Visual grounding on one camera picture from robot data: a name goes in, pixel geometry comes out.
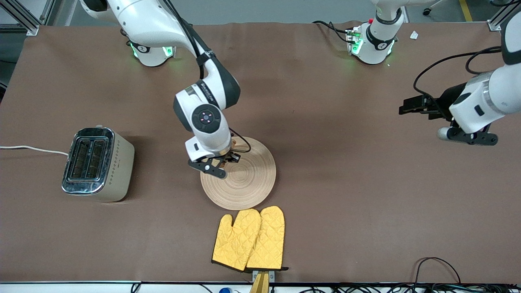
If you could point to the round wooden plate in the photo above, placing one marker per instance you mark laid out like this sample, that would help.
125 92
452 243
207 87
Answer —
252 183

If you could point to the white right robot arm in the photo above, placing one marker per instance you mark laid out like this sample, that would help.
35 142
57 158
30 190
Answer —
142 20

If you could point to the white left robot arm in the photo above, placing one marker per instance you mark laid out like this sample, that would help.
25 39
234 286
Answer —
376 44

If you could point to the small metal bracket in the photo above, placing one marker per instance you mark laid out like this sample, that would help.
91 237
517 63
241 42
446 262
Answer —
272 276

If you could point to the yellow quilted oven mitt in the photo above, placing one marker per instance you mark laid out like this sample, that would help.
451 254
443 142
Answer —
268 240
234 244

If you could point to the wooden stick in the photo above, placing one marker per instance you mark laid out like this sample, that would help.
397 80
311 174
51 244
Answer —
260 285

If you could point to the small white paper scrap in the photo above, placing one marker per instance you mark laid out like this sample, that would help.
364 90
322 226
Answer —
414 35

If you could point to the office chair caster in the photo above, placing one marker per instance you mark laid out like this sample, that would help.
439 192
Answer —
427 11

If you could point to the small blue object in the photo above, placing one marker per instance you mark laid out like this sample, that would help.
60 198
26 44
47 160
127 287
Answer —
224 290

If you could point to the cream and chrome toaster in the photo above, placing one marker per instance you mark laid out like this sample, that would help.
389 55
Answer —
120 171

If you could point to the aluminium frame profile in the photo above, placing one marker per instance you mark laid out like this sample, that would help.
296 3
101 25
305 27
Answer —
30 28
494 25

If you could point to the brown table cover sheet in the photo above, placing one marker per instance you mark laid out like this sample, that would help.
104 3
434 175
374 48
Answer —
346 162

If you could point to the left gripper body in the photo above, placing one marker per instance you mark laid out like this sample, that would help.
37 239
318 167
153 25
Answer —
448 99

